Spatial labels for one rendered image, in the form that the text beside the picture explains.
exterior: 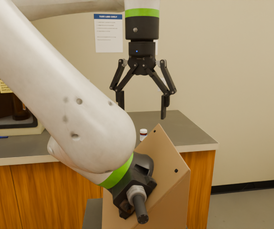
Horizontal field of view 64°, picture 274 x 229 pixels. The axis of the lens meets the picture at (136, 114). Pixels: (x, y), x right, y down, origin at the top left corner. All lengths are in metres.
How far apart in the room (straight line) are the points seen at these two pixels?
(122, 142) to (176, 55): 1.57
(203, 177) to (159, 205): 0.95
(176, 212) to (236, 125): 1.82
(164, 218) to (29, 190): 0.97
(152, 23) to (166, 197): 0.42
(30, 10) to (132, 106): 1.38
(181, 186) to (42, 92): 0.32
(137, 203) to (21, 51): 0.34
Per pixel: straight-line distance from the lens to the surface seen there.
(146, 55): 0.60
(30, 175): 1.32
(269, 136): 2.55
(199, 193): 1.50
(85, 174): 0.55
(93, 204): 0.83
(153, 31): 0.60
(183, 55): 1.90
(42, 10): 0.63
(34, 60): 0.36
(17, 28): 0.38
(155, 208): 0.51
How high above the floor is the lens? 1.46
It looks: 17 degrees down
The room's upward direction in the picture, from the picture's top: straight up
